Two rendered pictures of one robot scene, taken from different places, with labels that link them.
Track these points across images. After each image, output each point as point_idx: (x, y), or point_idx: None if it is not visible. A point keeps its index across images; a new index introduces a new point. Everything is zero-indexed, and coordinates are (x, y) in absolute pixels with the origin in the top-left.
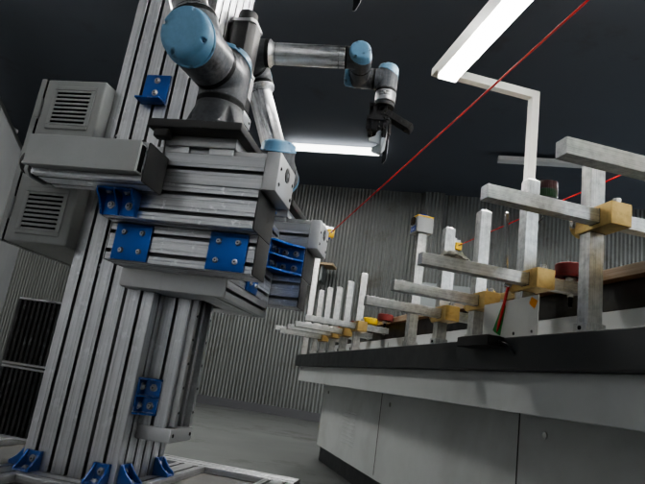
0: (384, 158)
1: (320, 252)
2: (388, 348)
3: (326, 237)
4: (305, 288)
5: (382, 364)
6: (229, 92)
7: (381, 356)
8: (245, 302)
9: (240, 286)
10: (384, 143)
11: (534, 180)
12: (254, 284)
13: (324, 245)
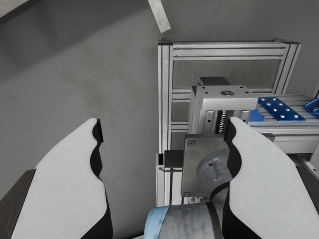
0: (100, 126)
1: (229, 85)
2: (15, 9)
3: (211, 94)
4: (209, 83)
5: (17, 15)
6: None
7: (6, 18)
8: (267, 95)
9: (285, 98)
10: (266, 137)
11: None
12: (265, 99)
13: (213, 90)
